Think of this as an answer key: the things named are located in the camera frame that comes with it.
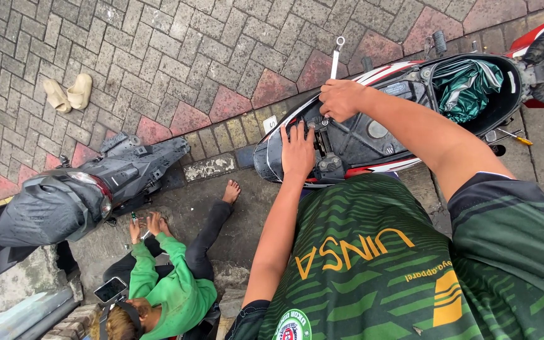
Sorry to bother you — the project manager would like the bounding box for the person's right hand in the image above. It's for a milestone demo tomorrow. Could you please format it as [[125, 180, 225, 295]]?
[[319, 79, 372, 123]]

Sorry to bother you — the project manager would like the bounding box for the person's left hand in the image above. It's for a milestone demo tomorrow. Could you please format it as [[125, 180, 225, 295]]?
[[280, 120, 316, 184]]

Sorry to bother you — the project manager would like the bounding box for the silver combination wrench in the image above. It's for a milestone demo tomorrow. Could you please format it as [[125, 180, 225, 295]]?
[[330, 36, 346, 81]]

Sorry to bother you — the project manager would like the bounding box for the red white black scooter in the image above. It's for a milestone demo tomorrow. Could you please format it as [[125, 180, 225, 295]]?
[[253, 7, 544, 189]]

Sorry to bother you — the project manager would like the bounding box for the green crumpled raincoat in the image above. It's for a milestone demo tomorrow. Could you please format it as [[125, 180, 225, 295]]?
[[432, 59, 504, 125]]

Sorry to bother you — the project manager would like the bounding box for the person's green striped jersey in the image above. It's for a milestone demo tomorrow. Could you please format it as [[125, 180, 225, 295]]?
[[226, 172, 544, 340]]

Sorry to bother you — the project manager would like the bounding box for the beige sandal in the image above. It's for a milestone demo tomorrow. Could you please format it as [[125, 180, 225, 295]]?
[[66, 73, 94, 111], [42, 78, 72, 113]]

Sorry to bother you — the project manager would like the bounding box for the head-mounted black phone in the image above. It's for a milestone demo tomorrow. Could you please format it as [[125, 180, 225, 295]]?
[[93, 276, 129, 304]]

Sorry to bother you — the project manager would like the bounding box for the stack of bricks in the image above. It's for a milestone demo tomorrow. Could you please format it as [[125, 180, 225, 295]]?
[[41, 303, 101, 340]]

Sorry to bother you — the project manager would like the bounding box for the dark grey pipe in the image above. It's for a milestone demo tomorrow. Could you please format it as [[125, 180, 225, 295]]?
[[14, 297, 82, 340]]

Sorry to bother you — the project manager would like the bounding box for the light grey pipe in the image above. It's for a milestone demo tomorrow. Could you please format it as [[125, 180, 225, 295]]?
[[0, 288, 75, 340]]

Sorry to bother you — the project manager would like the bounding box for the yellow handled screwdriver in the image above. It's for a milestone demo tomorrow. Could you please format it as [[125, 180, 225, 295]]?
[[496, 127, 534, 146]]

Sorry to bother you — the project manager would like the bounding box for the black head strap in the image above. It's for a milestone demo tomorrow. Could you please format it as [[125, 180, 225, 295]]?
[[99, 301, 145, 340]]

